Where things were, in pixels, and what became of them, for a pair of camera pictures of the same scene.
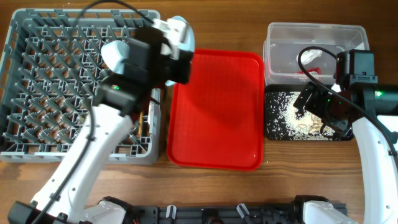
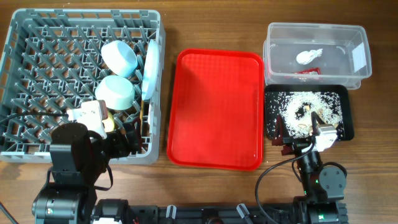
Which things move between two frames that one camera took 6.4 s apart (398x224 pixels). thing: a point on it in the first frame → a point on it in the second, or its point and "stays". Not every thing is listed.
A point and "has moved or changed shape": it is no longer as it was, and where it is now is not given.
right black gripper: x=313 y=106 → x=295 y=145
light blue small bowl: x=113 y=53 stays
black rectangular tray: x=284 y=121 stays
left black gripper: x=180 y=65 → x=122 y=148
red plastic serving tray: x=216 y=119 stays
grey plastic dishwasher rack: x=51 y=66 stays
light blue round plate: x=188 y=44 has moved or changed shape
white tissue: x=307 y=56 stays
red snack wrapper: x=314 y=69 stays
